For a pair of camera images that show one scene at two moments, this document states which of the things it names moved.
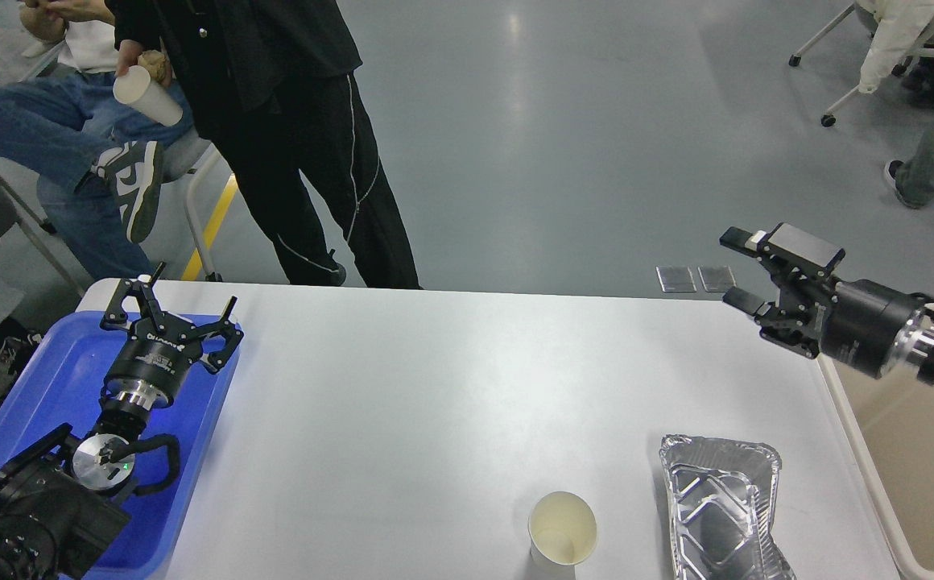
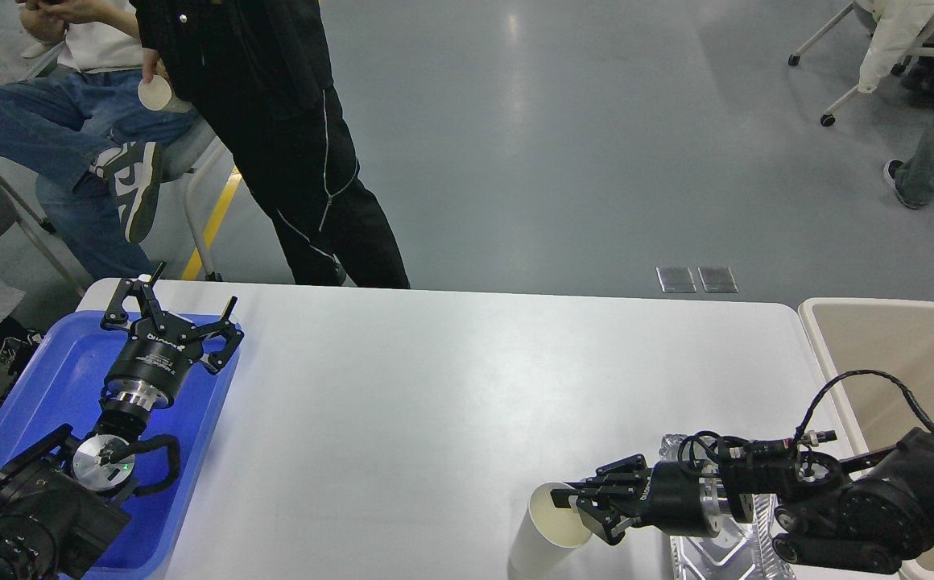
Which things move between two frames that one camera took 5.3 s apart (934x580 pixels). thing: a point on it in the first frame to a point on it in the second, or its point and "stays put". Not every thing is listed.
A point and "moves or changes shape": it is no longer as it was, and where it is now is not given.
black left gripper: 150,368 stays put
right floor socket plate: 717,279 stays put
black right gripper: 869,326 to 680,498
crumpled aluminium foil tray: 721,496 stays put
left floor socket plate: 676,279 stays put
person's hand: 129,52 to 152,65
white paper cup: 562,529 moves or changes shape
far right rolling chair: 866,10 stays put
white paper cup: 134,85 moves or changes shape
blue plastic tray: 61,386 stays put
